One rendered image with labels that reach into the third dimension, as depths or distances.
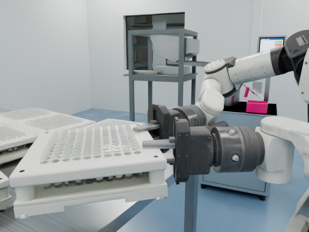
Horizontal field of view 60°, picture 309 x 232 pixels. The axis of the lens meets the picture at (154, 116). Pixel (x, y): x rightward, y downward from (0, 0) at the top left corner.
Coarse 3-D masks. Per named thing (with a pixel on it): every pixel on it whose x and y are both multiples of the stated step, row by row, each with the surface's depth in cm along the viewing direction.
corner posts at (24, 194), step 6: (150, 174) 46; (156, 174) 45; (162, 174) 46; (150, 180) 46; (156, 180) 45; (162, 180) 46; (24, 186) 41; (30, 186) 42; (18, 192) 41; (24, 192) 41; (30, 192) 42; (18, 198) 41; (24, 198) 41; (30, 198) 42
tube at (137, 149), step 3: (135, 147) 48; (138, 147) 48; (135, 150) 47; (138, 150) 47; (135, 153) 47; (138, 153) 47; (135, 174) 48; (138, 174) 48; (141, 174) 48; (138, 177) 48
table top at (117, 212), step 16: (0, 112) 165; (16, 160) 91; (80, 208) 63; (96, 208) 63; (112, 208) 63; (128, 208) 63; (0, 224) 57; (16, 224) 57; (32, 224) 57; (48, 224) 57; (64, 224) 57; (80, 224) 57; (96, 224) 57; (112, 224) 58
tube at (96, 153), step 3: (96, 150) 47; (99, 150) 47; (93, 153) 46; (96, 153) 46; (99, 153) 46; (93, 156) 46; (96, 156) 46; (99, 156) 46; (102, 177) 47; (96, 180) 47; (99, 180) 47; (102, 180) 47
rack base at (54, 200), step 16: (144, 176) 49; (48, 192) 44; (64, 192) 44; (80, 192) 44; (96, 192) 44; (112, 192) 44; (128, 192) 44; (144, 192) 45; (160, 192) 46; (16, 208) 41; (32, 208) 42; (48, 208) 42; (64, 208) 43
